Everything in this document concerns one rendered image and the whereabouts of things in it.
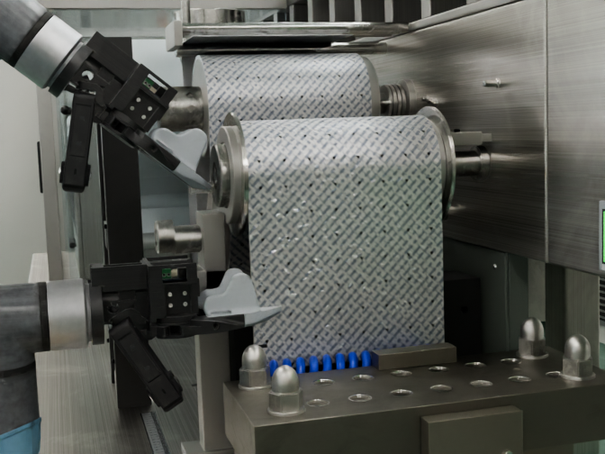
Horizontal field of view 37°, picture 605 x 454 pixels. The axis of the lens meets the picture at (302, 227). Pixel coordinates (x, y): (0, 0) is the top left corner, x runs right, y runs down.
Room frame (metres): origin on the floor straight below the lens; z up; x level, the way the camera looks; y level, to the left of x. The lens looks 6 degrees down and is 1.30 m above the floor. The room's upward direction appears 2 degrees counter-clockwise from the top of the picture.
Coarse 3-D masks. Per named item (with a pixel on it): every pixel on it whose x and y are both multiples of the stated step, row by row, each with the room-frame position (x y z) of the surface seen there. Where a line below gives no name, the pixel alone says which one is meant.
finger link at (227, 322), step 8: (192, 320) 0.96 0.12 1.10; (200, 320) 0.96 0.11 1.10; (208, 320) 0.96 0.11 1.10; (216, 320) 0.97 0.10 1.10; (224, 320) 0.97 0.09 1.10; (232, 320) 0.98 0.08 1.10; (240, 320) 0.98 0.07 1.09; (176, 328) 0.97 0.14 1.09; (184, 328) 0.95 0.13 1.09; (192, 328) 0.95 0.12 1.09; (200, 328) 0.96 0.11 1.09; (208, 328) 0.96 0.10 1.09; (216, 328) 0.96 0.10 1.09; (224, 328) 0.97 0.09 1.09; (232, 328) 0.97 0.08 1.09; (240, 328) 0.98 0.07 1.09
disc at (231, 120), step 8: (232, 112) 1.07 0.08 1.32; (224, 120) 1.10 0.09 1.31; (232, 120) 1.05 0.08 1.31; (232, 128) 1.06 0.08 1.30; (240, 128) 1.03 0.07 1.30; (240, 136) 1.02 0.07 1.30; (240, 144) 1.01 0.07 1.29; (240, 152) 1.02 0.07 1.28; (240, 160) 1.02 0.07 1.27; (240, 208) 1.03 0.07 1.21; (240, 216) 1.03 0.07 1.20; (232, 224) 1.08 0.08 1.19; (240, 224) 1.03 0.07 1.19; (232, 232) 1.08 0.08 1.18; (240, 232) 1.04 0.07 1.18
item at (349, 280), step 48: (288, 240) 1.03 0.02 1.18; (336, 240) 1.04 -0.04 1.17; (384, 240) 1.06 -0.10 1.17; (432, 240) 1.07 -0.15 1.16; (288, 288) 1.03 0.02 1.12; (336, 288) 1.04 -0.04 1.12; (384, 288) 1.06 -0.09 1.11; (432, 288) 1.07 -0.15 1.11; (288, 336) 1.02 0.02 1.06; (336, 336) 1.04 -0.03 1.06; (384, 336) 1.06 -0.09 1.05; (432, 336) 1.07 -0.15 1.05
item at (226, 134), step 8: (224, 128) 1.06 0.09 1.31; (224, 136) 1.06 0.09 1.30; (232, 136) 1.04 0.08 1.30; (440, 136) 1.10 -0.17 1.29; (232, 144) 1.03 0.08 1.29; (440, 144) 1.09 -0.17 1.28; (232, 152) 1.02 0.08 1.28; (440, 152) 1.08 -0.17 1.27; (232, 160) 1.02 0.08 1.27; (232, 168) 1.02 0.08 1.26; (240, 168) 1.02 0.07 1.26; (232, 176) 1.02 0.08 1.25; (240, 176) 1.02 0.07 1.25; (232, 184) 1.02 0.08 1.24; (240, 184) 1.02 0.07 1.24; (232, 192) 1.02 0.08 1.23; (240, 192) 1.02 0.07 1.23; (232, 200) 1.03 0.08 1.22; (240, 200) 1.02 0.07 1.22; (224, 208) 1.08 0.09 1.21; (232, 208) 1.03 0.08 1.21; (224, 216) 1.08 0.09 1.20; (232, 216) 1.04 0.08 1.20
